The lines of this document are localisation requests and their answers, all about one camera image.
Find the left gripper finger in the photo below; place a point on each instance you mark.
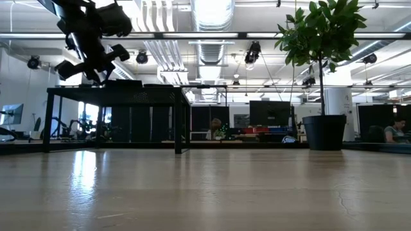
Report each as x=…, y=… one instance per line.
x=93, y=76
x=105, y=72

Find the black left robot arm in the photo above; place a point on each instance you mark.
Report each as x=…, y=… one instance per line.
x=61, y=9

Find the background black robot arm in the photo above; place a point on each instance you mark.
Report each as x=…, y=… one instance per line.
x=69, y=128

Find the small black square plate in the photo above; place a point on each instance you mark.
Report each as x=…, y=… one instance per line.
x=126, y=83

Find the black ceiling spotlight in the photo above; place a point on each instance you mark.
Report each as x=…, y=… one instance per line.
x=33, y=62
x=370, y=58
x=309, y=81
x=142, y=57
x=253, y=53

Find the black perforated metal shelf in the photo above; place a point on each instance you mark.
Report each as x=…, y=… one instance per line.
x=151, y=96

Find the black deep square plate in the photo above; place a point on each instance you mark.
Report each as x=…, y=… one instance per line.
x=159, y=85

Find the black aluminium crossbar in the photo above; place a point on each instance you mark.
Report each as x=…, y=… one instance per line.
x=128, y=145

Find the grey computer monitor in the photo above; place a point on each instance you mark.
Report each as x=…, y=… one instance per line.
x=13, y=113

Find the black partition panel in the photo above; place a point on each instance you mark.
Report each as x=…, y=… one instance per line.
x=375, y=114
x=200, y=115

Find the person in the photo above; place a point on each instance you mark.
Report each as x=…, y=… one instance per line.
x=395, y=131
x=215, y=125

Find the small green desk plant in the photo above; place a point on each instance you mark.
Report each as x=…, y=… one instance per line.
x=221, y=133

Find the red storage box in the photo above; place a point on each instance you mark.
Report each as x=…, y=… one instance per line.
x=257, y=130

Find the blue storage box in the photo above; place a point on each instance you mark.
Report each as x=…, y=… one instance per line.
x=278, y=130

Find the white blue bag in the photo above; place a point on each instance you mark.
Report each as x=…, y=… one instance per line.
x=289, y=139

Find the green potted plant black pot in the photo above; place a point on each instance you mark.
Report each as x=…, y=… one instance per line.
x=324, y=131

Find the white round column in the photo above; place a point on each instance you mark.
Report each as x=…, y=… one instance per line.
x=338, y=109

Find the black office chair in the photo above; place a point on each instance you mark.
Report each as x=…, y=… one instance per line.
x=375, y=134

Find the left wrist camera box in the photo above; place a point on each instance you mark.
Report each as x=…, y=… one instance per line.
x=112, y=19

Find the black aluminium frame rail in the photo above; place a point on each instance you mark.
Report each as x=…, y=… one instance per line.
x=19, y=149
x=375, y=147

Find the white frame chair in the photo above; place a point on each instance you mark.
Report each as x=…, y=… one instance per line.
x=199, y=134

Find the black overhead frame bar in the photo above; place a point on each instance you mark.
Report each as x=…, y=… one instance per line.
x=244, y=35

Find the grey wall poster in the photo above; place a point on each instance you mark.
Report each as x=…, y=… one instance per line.
x=241, y=120

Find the black wall television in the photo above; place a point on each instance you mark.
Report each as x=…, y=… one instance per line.
x=269, y=113

